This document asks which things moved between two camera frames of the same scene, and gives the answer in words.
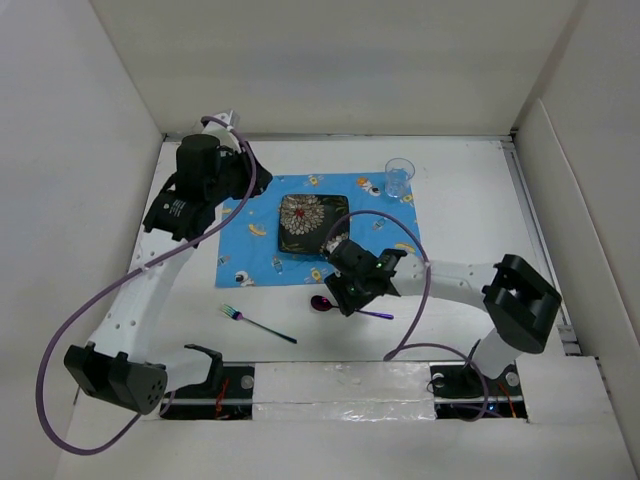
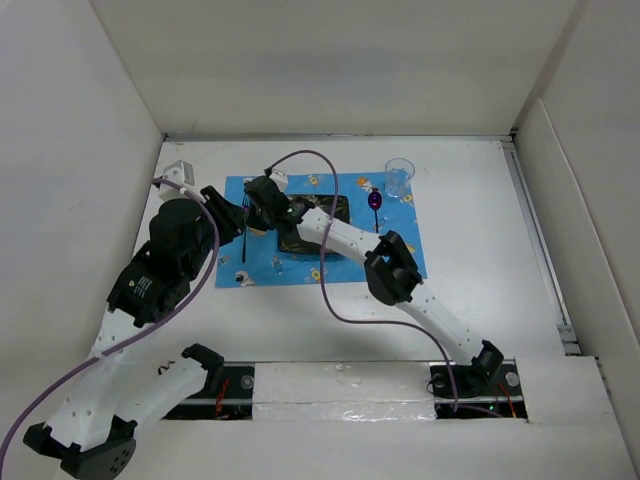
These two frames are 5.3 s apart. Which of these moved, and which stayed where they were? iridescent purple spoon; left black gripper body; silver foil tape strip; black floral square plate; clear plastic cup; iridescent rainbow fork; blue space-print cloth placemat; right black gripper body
Moved: iridescent rainbow fork; left black gripper body; right black gripper body; iridescent purple spoon
Stayed: clear plastic cup; black floral square plate; silver foil tape strip; blue space-print cloth placemat
